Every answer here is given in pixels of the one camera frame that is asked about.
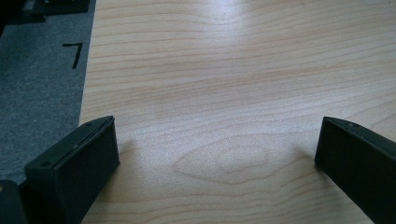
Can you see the black tape corner mark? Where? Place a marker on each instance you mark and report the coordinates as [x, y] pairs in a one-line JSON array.
[[76, 57]]

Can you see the black stand base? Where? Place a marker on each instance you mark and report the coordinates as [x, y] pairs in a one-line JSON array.
[[59, 6]]

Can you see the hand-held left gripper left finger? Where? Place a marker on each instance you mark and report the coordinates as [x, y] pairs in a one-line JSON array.
[[77, 168]]

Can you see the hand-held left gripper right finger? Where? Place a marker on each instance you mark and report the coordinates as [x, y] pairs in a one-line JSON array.
[[358, 168]]

